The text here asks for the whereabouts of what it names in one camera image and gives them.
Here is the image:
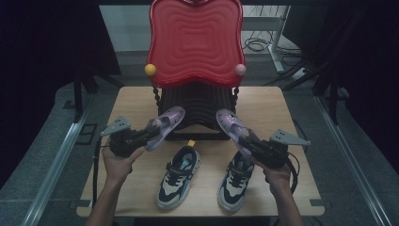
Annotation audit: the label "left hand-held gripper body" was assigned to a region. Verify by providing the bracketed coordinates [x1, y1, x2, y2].
[100, 115, 152, 158]

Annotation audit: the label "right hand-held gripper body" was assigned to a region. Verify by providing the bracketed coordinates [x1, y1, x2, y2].
[248, 128, 311, 170]

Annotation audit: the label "purple sneaker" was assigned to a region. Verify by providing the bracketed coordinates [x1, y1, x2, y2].
[215, 108, 262, 158]
[145, 105, 186, 152]

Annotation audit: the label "navy white sneaker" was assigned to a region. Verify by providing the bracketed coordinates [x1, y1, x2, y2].
[155, 139, 202, 211]
[216, 151, 256, 213]

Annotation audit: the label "red and black shoe rack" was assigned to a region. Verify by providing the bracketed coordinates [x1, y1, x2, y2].
[144, 0, 247, 141]

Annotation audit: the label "person's left hand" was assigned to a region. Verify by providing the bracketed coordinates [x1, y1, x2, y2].
[102, 144, 147, 186]

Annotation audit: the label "person's right hand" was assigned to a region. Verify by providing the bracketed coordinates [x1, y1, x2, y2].
[252, 157, 293, 190]

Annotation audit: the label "white power strip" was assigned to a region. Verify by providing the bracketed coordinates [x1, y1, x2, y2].
[291, 67, 308, 81]

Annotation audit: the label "dark curtain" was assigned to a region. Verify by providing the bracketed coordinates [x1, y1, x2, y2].
[281, 0, 399, 175]
[0, 0, 122, 189]

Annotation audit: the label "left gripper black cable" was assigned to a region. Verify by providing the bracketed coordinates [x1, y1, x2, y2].
[91, 137, 111, 209]

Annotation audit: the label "aluminium floor rail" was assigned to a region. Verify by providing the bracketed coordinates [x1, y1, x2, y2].
[19, 93, 92, 226]
[314, 94, 393, 226]

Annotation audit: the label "black floor cables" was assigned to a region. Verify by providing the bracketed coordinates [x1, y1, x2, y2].
[243, 37, 303, 58]

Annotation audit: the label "white desk frame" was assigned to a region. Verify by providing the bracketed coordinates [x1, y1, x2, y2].
[243, 5, 292, 75]

